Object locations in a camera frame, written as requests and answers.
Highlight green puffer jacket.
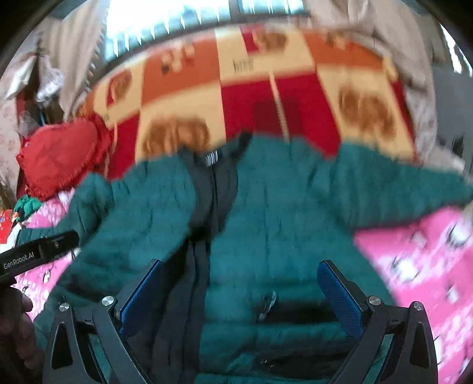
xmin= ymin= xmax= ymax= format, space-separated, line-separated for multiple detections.
xmin=18 ymin=134 xmax=472 ymax=383

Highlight person's left hand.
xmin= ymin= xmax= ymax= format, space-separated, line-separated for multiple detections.
xmin=1 ymin=287 xmax=43 ymax=374

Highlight small green cloth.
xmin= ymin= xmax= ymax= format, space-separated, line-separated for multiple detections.
xmin=13 ymin=194 xmax=43 ymax=222

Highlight pink penguin bed sheet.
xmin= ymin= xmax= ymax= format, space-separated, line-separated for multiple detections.
xmin=17 ymin=184 xmax=472 ymax=383

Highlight red heart-shaped pillow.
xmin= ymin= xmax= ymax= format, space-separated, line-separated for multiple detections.
xmin=17 ymin=114 xmax=112 ymax=201

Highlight red orange checkered blanket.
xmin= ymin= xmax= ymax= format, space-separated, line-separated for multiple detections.
xmin=79 ymin=26 xmax=416 ymax=179

